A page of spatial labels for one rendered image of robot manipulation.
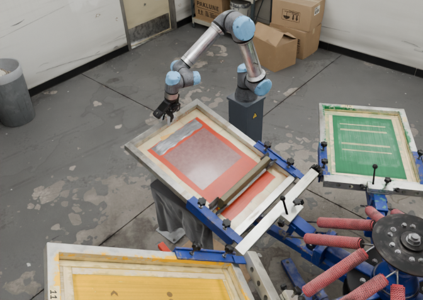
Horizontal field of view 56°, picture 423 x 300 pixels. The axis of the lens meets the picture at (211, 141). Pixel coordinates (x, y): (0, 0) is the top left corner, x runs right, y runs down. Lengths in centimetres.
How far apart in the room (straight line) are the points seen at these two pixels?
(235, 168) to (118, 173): 194
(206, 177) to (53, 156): 251
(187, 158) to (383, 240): 107
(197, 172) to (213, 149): 19
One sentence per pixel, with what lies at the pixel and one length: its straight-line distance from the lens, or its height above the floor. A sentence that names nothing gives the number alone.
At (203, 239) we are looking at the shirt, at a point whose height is 75.
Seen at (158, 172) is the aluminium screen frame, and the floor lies 120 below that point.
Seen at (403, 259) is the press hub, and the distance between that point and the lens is 172.
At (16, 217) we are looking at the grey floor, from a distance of 391.
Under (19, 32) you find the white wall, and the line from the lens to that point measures 526.
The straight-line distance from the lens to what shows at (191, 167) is 218.
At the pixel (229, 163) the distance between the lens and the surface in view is 224.
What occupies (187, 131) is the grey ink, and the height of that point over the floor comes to 121.
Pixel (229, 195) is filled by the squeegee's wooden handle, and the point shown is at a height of 118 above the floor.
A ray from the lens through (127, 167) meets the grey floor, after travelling 401.
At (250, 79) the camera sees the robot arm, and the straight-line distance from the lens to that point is 239.
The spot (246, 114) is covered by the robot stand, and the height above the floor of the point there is 113.
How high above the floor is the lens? 262
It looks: 39 degrees down
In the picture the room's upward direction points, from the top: 3 degrees counter-clockwise
